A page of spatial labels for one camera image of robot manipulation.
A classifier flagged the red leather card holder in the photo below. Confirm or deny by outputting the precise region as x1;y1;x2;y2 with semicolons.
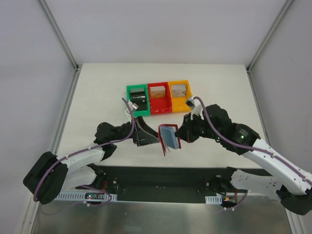
158;124;181;156

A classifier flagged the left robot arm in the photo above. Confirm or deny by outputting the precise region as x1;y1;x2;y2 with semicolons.
23;117;159;205

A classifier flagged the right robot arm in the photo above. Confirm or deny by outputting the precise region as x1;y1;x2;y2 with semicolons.
175;101;312;215

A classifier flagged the black card in green bin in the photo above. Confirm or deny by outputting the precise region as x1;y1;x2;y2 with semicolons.
129;88;147;111

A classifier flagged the green plastic bin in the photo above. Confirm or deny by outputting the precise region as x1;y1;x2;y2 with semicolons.
126;84;151;117

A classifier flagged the yellow plastic bin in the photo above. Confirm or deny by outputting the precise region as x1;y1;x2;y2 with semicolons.
168;80;193;113

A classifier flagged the red plastic bin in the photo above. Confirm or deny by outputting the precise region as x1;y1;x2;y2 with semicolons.
147;82;172;115

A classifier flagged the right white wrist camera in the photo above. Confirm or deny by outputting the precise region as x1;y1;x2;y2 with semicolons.
185;96;203;120

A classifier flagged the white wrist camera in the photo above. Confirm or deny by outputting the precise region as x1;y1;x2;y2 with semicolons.
185;96;203;120
125;101;138;120

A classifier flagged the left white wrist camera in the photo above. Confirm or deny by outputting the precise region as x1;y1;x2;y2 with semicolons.
125;101;138;120

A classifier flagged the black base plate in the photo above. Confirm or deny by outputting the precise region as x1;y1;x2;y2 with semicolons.
88;166;238;203

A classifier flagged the right white cable duct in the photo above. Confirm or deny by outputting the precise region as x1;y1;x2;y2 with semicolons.
205;195;223;205

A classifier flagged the white cable duct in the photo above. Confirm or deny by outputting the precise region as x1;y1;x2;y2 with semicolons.
205;195;223;205
54;191;117;202

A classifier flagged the left white cable duct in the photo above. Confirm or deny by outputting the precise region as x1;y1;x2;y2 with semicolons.
54;191;117;202

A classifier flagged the left aluminium frame post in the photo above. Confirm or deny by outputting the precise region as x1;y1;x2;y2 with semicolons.
37;0;79;71

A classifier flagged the aluminium frame post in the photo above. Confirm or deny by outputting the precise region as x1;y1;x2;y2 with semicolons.
246;0;295;74
37;0;79;71

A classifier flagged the right aluminium frame post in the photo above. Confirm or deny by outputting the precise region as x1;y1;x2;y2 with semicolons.
246;0;295;74

